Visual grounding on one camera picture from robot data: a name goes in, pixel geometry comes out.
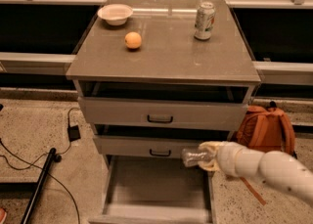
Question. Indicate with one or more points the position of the grey middle drawer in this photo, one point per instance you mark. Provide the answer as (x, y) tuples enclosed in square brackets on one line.
[(152, 141)]

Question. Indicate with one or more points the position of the clear plastic water bottle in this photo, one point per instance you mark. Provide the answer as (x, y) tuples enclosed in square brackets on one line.
[(192, 156)]

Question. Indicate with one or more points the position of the white green soda can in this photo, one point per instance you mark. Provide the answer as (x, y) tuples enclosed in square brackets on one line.
[(204, 20)]

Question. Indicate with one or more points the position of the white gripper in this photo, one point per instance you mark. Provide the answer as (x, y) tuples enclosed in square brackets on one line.
[(231, 158)]

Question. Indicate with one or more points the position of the black pole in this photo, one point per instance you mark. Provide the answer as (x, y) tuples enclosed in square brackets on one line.
[(51, 157)]

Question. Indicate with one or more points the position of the white bowl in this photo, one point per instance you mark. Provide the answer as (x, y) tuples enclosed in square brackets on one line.
[(115, 14)]

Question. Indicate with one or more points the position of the black power adapter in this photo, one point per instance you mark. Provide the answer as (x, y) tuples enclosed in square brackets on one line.
[(73, 133)]

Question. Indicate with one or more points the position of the grey drawer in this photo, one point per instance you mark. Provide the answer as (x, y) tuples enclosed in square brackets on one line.
[(212, 107), (147, 190), (152, 141)]

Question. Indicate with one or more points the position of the orange backpack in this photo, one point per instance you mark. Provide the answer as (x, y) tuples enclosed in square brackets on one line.
[(266, 129)]

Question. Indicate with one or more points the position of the grey bottom drawer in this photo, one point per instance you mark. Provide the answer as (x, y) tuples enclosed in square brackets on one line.
[(147, 190)]

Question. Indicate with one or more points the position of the grey top drawer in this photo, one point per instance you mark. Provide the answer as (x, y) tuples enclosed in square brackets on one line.
[(212, 107)]

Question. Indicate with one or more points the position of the orange fruit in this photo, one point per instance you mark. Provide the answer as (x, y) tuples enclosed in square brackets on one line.
[(133, 40)]

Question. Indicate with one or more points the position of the grey drawer cabinet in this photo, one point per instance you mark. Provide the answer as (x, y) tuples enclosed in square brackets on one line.
[(169, 53)]

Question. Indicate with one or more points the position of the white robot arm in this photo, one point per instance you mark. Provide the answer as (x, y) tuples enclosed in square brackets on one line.
[(275, 169)]

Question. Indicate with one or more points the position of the red white shoe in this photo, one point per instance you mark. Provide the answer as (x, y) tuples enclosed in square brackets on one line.
[(3, 215)]

